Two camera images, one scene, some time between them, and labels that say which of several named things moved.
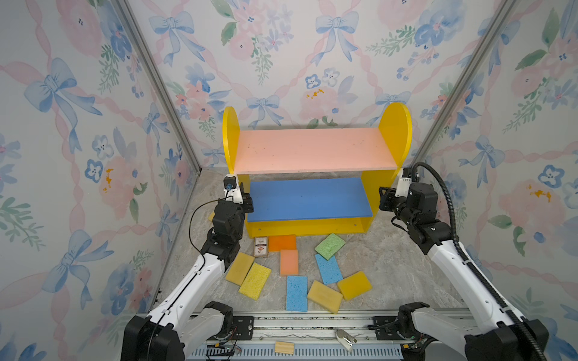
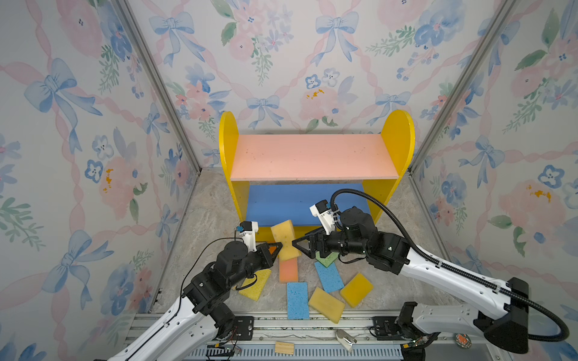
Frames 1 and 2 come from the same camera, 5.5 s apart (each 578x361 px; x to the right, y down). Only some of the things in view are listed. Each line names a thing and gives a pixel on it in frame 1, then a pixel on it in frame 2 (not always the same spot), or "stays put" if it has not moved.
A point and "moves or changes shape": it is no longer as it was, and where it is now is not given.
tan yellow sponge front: [325, 297] moves or changes shape
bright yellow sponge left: [255, 281] stays put
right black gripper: [387, 197] -> [320, 238]
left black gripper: [247, 204] -> [266, 259]
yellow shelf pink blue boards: [316, 181] stays put
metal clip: [346, 341] stays put
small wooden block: [284, 347] stays put
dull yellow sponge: [239, 268] moves or changes shape
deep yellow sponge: [354, 286] moves or changes shape
